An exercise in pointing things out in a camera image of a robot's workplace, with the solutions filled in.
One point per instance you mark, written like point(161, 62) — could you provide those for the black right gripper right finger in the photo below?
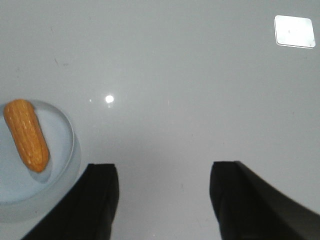
point(248, 208)

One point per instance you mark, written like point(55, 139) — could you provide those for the light blue round plate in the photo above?
point(25, 194)

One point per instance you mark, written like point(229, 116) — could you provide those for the orange toy corn cob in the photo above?
point(25, 129)

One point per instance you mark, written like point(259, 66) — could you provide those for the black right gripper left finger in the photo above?
point(86, 212)

